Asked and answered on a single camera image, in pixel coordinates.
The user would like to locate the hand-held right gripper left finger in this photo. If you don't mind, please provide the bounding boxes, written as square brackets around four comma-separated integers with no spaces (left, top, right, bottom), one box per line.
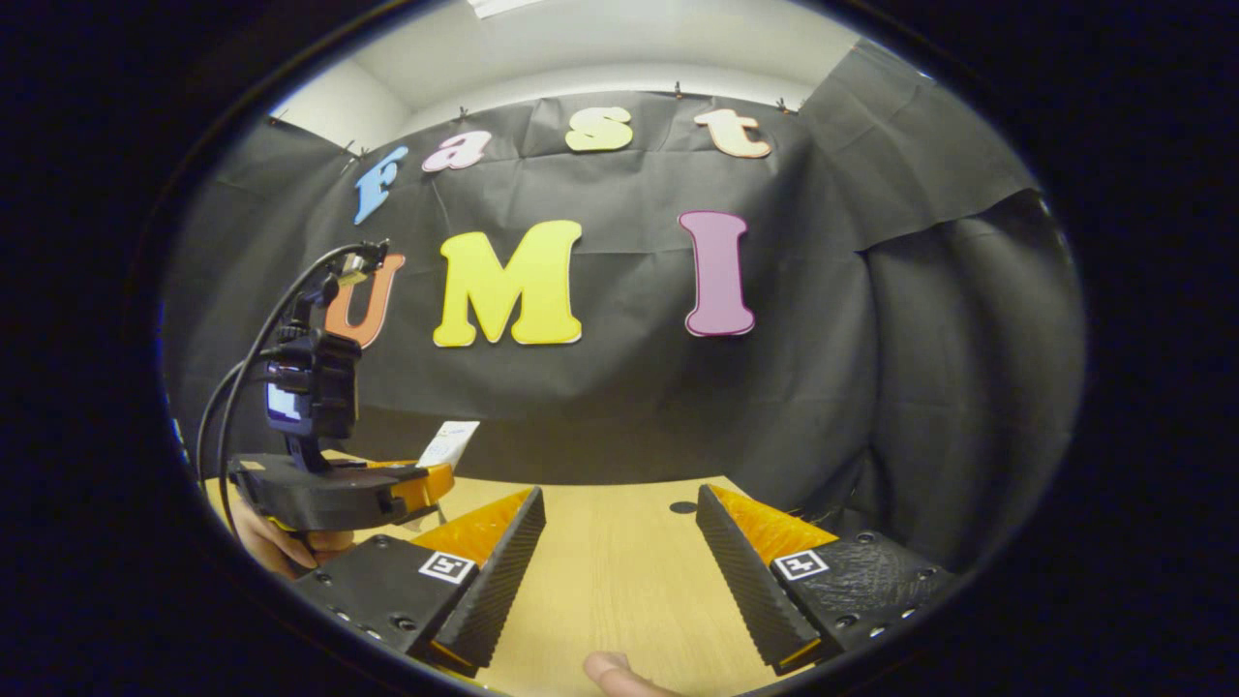
[290,486,546,679]

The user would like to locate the white toothpaste tube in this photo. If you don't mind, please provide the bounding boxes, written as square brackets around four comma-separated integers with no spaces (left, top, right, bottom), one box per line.
[416,420,481,470]

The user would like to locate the black backdrop cloth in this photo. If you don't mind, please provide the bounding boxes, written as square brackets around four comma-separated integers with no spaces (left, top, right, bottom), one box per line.
[160,39,1085,572]

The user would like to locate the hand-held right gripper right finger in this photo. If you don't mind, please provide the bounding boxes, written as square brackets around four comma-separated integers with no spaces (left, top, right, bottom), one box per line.
[695,484,959,677]

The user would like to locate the wooden desktop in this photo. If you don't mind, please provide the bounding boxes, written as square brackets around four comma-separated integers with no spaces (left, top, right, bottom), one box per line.
[198,450,824,697]

